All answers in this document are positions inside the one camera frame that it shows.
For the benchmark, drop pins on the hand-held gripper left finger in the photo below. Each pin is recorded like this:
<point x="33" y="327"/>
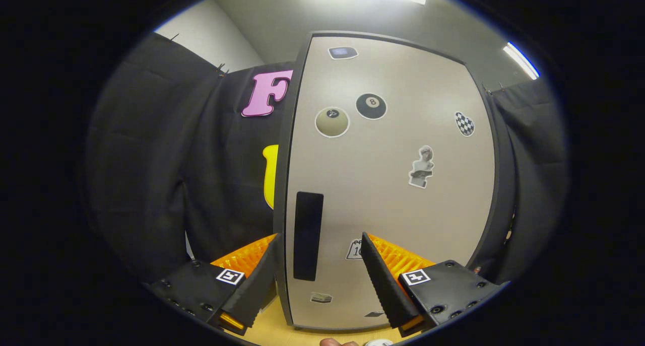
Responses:
<point x="257" y="285"/>

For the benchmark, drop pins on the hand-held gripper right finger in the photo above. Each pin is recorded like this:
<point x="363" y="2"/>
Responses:
<point x="385" y="285"/>

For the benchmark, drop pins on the white shoe red label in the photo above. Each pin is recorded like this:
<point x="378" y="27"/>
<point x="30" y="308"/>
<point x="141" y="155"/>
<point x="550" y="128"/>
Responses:
<point x="379" y="343"/>

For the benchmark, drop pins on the light grey shoe cabinet door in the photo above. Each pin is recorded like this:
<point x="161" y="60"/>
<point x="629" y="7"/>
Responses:
<point x="378" y="195"/>

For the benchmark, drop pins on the dark grey shoe cabinet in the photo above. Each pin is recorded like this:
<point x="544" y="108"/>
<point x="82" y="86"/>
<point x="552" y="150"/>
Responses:
<point x="505" y="195"/>

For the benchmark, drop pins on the black backdrop cloth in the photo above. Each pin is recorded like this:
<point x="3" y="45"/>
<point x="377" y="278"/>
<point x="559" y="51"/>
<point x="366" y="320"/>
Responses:
<point x="151" y="159"/>

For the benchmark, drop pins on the narrow ceiling light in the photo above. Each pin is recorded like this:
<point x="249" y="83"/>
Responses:
<point x="521" y="60"/>

